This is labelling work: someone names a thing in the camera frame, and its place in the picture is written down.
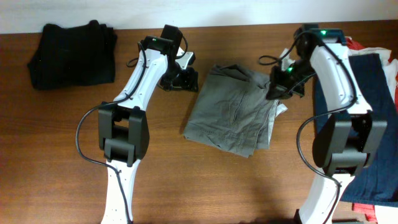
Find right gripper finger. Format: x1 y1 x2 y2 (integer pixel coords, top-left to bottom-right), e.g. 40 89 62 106
266 84 288 100
290 83 305 98

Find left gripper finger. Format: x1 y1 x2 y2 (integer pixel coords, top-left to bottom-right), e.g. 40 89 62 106
187 67 198 92
157 80 187 91

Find grey shorts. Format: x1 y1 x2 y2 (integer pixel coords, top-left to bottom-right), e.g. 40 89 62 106
183 64 287 157

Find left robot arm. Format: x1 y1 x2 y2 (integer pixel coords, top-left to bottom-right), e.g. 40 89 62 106
98 25 198 223

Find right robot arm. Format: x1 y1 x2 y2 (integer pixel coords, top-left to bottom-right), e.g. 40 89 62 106
266 24 387 224

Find black folded garment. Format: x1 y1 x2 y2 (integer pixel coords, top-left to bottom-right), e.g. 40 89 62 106
27 20 118 90

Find white garment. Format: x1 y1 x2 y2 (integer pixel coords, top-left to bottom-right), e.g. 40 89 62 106
346 36 397 102

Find navy blue garment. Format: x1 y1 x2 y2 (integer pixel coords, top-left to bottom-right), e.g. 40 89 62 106
312 53 398 208

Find red garment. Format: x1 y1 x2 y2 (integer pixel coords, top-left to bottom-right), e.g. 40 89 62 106
353 89 397 224

